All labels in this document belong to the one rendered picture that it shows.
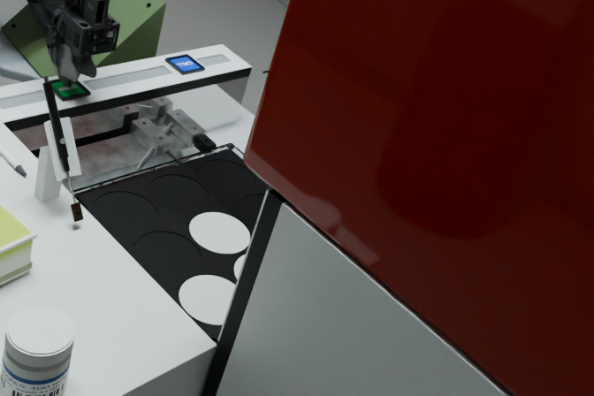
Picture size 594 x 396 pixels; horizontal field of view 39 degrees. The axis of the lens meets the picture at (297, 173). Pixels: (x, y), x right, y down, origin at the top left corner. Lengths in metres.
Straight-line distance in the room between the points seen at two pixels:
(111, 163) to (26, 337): 0.60
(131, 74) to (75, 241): 0.49
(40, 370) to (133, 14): 0.97
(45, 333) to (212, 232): 0.48
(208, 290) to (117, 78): 0.49
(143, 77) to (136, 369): 0.69
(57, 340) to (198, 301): 0.35
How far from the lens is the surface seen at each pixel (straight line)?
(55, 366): 0.93
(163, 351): 1.05
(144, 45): 1.74
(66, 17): 1.38
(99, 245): 1.17
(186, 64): 1.63
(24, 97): 1.46
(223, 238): 1.33
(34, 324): 0.93
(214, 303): 1.22
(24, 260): 1.09
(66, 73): 1.43
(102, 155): 1.48
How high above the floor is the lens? 1.74
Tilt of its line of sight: 34 degrees down
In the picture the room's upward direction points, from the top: 19 degrees clockwise
